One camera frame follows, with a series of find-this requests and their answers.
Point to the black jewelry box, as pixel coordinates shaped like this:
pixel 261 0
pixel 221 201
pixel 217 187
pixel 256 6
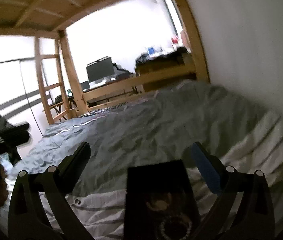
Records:
pixel 154 192

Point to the white sliding wardrobe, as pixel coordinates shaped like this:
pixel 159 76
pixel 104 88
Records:
pixel 20 98

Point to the black computer monitor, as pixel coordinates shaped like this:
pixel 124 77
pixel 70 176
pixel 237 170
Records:
pixel 100 69

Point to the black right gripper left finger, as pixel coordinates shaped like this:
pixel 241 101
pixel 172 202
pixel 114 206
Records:
pixel 27 218

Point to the wooden desk with clutter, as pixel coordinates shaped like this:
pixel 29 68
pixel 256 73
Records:
pixel 147 63

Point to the wooden bunk bed frame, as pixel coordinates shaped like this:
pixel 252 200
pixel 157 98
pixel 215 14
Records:
pixel 89 29

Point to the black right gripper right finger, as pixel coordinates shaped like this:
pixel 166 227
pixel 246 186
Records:
pixel 254 218

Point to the grey striped duvet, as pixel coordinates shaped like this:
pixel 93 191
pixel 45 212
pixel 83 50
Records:
pixel 161 127

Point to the white bead bracelet amber stone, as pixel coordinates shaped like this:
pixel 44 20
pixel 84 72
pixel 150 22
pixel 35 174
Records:
pixel 176 227

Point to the wooden ladder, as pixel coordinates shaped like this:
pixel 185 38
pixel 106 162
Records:
pixel 45 87

